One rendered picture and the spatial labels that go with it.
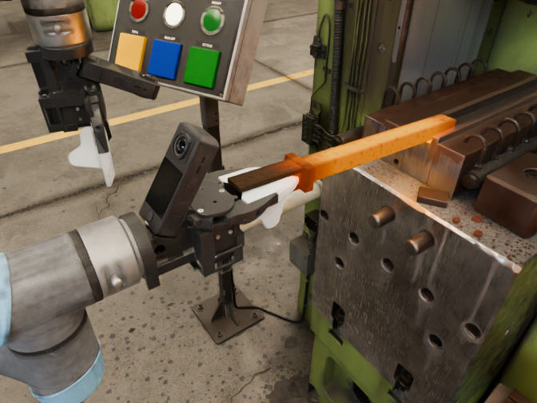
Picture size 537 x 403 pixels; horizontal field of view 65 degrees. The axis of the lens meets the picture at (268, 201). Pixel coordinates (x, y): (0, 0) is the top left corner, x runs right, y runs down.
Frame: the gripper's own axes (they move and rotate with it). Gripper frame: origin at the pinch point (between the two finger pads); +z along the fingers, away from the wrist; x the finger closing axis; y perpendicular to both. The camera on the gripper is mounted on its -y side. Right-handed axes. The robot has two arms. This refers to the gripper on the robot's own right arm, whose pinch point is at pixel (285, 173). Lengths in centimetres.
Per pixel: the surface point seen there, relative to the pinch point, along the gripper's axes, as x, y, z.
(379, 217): 1.4, 13.9, 18.4
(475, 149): 7.1, 2.7, 30.6
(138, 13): -63, -7, 7
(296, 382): -23, 101, 26
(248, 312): -56, 100, 28
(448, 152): 4.8, 3.3, 27.5
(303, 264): -37, 65, 37
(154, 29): -58, -5, 8
